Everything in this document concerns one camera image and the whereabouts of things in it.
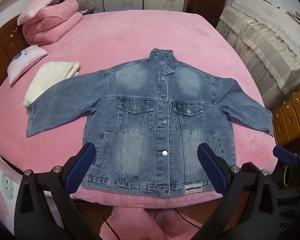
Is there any blue denim jacket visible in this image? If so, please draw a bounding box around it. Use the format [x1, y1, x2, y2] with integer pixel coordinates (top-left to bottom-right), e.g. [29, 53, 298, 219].
[26, 48, 275, 198]

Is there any small printed pink pillow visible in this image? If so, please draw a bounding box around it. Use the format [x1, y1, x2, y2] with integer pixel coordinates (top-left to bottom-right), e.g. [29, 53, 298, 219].
[7, 45, 48, 85]

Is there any folded pink quilt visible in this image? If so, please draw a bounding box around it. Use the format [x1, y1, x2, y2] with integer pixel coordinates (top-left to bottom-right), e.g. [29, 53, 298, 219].
[22, 0, 83, 47]

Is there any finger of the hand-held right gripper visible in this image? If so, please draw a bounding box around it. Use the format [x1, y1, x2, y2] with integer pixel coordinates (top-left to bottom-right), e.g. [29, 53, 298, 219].
[273, 145, 299, 167]

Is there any folded white cloth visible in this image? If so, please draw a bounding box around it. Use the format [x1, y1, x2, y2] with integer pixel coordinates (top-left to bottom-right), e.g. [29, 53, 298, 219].
[23, 61, 81, 107]

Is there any brown wooden headboard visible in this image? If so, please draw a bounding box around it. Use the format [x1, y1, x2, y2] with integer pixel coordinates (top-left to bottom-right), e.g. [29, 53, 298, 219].
[0, 14, 28, 93]

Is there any cartoon-print pink panel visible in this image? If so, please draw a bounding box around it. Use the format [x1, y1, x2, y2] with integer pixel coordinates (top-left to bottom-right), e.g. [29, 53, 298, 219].
[0, 150, 24, 230]

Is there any wooden drawer cabinet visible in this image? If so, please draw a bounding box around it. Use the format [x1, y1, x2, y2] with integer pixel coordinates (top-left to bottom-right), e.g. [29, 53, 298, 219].
[272, 86, 300, 153]

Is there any cream lace-covered furniture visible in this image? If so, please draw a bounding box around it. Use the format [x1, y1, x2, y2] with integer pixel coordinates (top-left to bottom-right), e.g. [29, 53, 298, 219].
[216, 0, 300, 110]

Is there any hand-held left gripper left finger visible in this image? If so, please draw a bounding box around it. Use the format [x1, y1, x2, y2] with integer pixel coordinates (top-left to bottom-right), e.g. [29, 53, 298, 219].
[14, 142, 101, 240]

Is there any pink plush cloth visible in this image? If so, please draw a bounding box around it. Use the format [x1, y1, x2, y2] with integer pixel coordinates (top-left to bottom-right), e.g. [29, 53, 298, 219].
[100, 206, 205, 240]

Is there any white wall shelf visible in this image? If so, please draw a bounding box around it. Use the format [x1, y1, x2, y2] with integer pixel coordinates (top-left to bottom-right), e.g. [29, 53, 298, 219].
[0, 0, 28, 11]

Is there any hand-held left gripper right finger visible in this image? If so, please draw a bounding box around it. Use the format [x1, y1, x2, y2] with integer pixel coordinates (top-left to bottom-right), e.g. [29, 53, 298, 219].
[190, 143, 282, 240]

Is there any pink plush bed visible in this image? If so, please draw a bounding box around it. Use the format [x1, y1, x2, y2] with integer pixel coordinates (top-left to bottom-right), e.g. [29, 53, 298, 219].
[0, 11, 278, 209]

